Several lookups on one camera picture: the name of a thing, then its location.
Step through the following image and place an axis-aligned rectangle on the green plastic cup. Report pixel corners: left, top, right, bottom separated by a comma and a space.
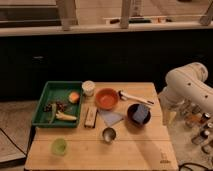
51, 138, 67, 156

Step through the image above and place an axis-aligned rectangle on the orange bowl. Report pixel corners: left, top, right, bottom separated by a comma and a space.
95, 88, 119, 110

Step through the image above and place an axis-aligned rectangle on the wooden block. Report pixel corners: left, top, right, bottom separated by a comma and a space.
84, 107, 97, 128

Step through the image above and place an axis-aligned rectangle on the dark bowl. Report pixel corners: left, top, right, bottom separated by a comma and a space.
127, 104, 151, 127

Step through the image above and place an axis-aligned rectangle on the green pepper toy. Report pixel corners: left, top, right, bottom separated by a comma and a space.
49, 103, 57, 123

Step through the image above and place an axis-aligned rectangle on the black cable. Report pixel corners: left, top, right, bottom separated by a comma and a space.
178, 162, 213, 171

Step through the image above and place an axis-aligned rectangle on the white paper cup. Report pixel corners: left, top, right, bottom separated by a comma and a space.
82, 80, 95, 97

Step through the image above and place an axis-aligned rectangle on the dark grapes toy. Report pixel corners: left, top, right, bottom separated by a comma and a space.
43, 102, 67, 112

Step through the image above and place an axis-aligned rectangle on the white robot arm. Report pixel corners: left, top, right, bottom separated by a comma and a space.
158, 62, 213, 125

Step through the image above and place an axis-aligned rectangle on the green plastic tray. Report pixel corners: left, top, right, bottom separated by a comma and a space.
32, 81, 83, 128

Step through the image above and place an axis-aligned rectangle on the orange peach toy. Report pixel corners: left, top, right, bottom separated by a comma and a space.
69, 92, 80, 103

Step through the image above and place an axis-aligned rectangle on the metal cup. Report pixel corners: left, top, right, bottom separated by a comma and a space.
102, 127, 116, 143

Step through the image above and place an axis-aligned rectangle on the blue sponge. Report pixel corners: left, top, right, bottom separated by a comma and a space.
133, 104, 149, 124

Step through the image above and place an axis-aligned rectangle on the yellow banana toy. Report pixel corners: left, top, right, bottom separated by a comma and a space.
56, 111, 77, 121

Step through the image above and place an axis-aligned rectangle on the light blue cloth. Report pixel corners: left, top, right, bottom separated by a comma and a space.
98, 109, 124, 127

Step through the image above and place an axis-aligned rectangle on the spice jar rack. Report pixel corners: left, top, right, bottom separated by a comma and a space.
180, 102, 213, 145

